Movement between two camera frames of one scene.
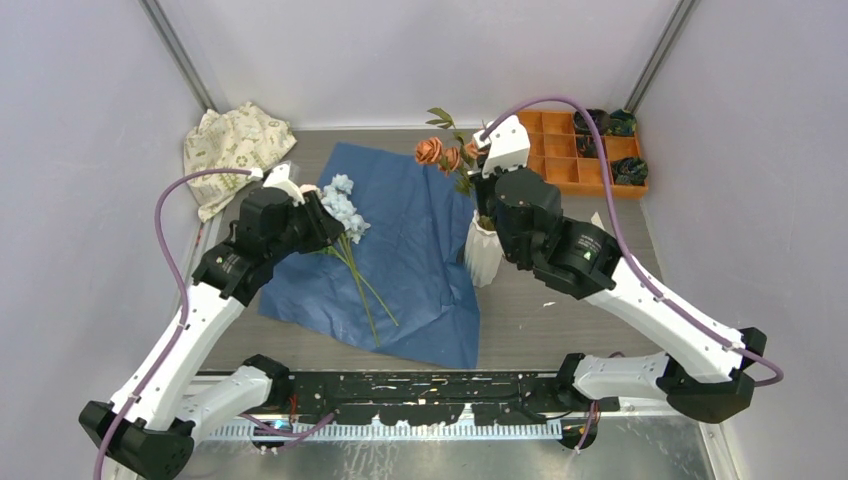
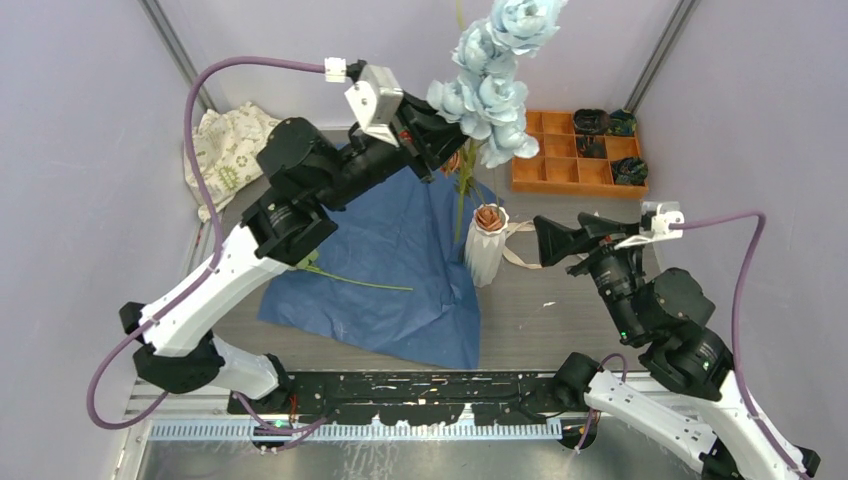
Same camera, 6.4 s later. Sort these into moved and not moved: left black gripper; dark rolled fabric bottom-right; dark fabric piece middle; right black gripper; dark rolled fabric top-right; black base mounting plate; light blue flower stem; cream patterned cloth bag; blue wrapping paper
Moved: right black gripper; light blue flower stem; left black gripper
Not moved: dark fabric piece middle; blue wrapping paper; black base mounting plate; dark rolled fabric bottom-right; dark rolled fabric top-right; cream patterned cloth bag
